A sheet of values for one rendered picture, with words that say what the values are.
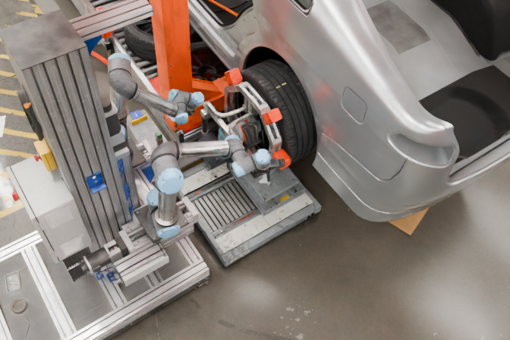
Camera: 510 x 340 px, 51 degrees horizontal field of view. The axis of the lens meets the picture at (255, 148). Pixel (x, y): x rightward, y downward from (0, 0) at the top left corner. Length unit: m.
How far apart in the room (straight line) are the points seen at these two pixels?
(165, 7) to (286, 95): 0.83
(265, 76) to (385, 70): 0.86
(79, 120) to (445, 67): 2.49
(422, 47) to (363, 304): 1.77
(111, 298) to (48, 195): 1.02
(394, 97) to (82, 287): 2.20
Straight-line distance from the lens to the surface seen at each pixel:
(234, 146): 2.63
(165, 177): 2.37
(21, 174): 2.80
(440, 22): 4.05
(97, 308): 3.49
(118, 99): 3.03
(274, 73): 3.18
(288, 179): 3.86
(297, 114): 3.10
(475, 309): 4.02
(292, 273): 3.76
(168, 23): 3.04
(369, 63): 2.58
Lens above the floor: 3.41
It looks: 53 degrees down
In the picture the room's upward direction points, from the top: 5 degrees clockwise
